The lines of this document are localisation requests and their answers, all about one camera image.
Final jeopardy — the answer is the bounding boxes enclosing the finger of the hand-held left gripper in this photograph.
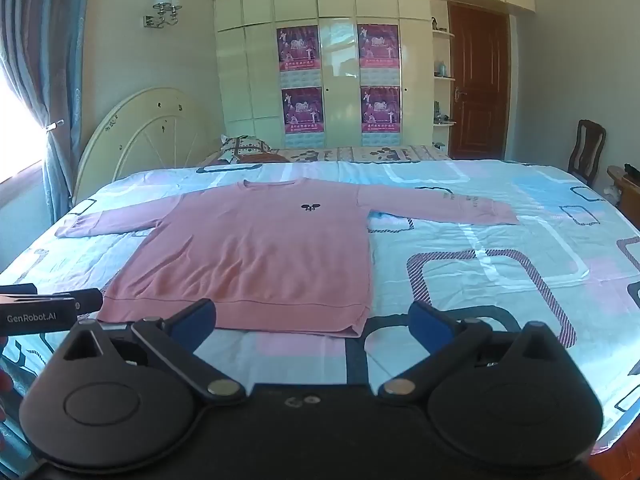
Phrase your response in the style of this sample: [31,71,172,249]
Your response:
[52,288,105,314]

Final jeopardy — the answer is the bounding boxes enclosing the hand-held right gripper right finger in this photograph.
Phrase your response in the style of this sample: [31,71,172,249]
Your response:
[377,300,576,406]

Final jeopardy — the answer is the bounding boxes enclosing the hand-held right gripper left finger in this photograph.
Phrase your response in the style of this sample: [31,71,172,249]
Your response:
[64,298,247,406]

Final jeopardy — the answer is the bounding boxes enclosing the pink long-sleeve sweater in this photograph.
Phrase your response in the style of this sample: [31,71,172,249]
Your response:
[54,178,521,339]

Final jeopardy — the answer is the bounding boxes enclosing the pastel patterned bed sheet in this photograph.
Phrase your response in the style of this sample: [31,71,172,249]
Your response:
[0,159,640,461]

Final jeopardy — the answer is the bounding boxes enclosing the cream round headboard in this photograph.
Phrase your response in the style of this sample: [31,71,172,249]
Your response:
[72,86,226,206]

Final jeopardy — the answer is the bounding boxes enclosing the orange knitted pillow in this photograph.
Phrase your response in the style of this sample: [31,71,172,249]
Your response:
[237,152,292,165]

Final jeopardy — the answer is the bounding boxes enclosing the white patterned pillow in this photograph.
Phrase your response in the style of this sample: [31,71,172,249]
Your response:
[219,134,274,164]

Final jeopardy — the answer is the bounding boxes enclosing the beige floral quilt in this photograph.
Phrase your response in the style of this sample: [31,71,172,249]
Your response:
[196,144,454,166]

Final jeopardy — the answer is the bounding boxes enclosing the bright window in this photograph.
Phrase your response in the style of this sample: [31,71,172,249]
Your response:
[0,67,47,187]

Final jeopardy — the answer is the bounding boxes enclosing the dark wooden chair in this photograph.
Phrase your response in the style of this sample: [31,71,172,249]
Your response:
[567,119,607,189]

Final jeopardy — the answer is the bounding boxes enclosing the wooden side table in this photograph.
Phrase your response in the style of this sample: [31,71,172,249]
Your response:
[606,164,640,222]

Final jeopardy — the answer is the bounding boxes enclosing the brown wooden door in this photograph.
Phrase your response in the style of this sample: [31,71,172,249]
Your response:
[447,1,511,160]

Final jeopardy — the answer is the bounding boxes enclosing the cream corner shelf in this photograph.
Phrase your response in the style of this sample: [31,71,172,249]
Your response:
[429,0,457,149]

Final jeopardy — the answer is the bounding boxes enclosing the blue curtain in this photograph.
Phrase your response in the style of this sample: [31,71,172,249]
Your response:
[0,0,94,228]

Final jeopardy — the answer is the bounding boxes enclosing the cream wardrobe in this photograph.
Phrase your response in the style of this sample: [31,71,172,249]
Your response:
[210,0,539,152]

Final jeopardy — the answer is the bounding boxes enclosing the purple wall poster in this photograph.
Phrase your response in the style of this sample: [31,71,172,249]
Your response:
[276,24,321,86]
[281,86,325,135]
[356,23,400,86]
[360,85,403,134]

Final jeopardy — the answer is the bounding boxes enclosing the wall lamp with glass shades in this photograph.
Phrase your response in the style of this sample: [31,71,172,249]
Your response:
[142,0,184,29]

